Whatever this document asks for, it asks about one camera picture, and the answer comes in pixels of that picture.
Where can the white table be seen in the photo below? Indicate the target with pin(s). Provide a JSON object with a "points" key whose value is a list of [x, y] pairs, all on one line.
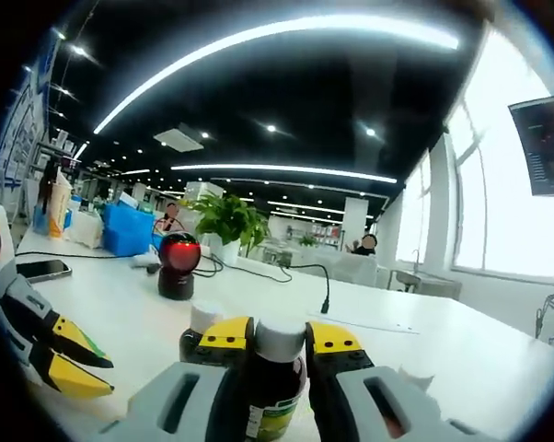
{"points": [[442, 340]]}

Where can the tall red medicine bottle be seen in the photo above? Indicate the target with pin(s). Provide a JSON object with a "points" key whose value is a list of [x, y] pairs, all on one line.
{"points": [[277, 382]]}

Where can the white desk partition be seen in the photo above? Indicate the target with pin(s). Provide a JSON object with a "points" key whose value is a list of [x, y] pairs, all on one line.
{"points": [[341, 267]]}

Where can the black barcode scanner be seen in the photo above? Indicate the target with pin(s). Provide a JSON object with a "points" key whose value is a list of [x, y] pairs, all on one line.
{"points": [[178, 271]]}

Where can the white plastic bag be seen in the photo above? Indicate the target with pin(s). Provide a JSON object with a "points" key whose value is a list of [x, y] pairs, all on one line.
{"points": [[86, 230]]}

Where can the steel sink with faucet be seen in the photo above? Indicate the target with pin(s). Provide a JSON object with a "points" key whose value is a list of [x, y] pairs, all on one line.
{"points": [[426, 278]]}

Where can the black smartphone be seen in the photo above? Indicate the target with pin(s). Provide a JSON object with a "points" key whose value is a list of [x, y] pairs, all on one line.
{"points": [[44, 271]]}

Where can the white power adapter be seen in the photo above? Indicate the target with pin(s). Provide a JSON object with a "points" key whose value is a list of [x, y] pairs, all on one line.
{"points": [[143, 263]]}

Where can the green potted plant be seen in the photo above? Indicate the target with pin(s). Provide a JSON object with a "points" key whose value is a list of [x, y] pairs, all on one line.
{"points": [[226, 221]]}

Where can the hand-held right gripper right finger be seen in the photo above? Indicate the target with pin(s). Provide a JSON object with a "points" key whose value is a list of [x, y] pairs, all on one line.
{"points": [[346, 387]]}

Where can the blue white wall posters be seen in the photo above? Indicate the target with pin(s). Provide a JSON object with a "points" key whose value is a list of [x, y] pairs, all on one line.
{"points": [[24, 129]]}

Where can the small dark medicine bottle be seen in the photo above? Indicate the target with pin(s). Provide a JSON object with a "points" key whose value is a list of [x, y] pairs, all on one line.
{"points": [[205, 315]]}

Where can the wall-mounted black monitor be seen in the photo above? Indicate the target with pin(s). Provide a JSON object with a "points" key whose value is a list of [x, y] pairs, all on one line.
{"points": [[546, 147]]}

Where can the ceiling air conditioner panel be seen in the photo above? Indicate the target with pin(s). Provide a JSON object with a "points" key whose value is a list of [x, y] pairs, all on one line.
{"points": [[179, 137]]}

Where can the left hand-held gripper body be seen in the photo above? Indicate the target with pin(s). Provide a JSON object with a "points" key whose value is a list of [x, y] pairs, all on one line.
{"points": [[1, 239]]}

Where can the orange white carton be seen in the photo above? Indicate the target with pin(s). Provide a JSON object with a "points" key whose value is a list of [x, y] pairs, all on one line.
{"points": [[58, 207]]}

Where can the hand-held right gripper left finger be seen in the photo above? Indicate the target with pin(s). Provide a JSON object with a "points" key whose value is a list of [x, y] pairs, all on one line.
{"points": [[189, 391]]}

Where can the blue plastic crate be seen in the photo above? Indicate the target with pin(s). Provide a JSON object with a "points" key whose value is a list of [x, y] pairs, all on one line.
{"points": [[127, 230]]}

